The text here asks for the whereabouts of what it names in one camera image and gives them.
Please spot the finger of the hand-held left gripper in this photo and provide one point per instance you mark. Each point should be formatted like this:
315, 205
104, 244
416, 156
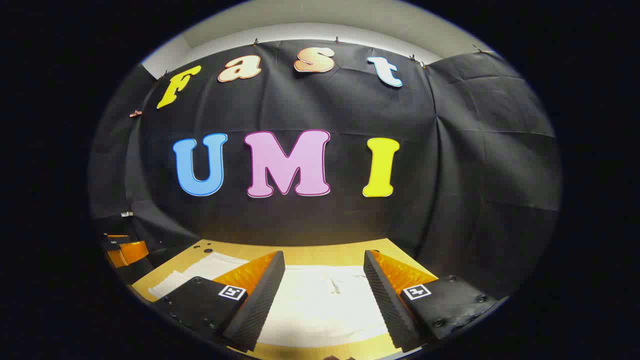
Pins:
131, 252

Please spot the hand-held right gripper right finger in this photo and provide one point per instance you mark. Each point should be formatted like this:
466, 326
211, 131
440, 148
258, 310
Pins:
385, 305

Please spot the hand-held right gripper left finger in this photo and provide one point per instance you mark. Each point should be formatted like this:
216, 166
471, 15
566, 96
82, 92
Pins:
260, 300

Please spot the white jeans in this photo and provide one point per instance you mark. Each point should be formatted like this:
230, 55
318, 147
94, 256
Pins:
320, 305

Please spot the black backdrop cloth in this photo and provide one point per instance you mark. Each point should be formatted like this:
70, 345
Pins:
300, 100

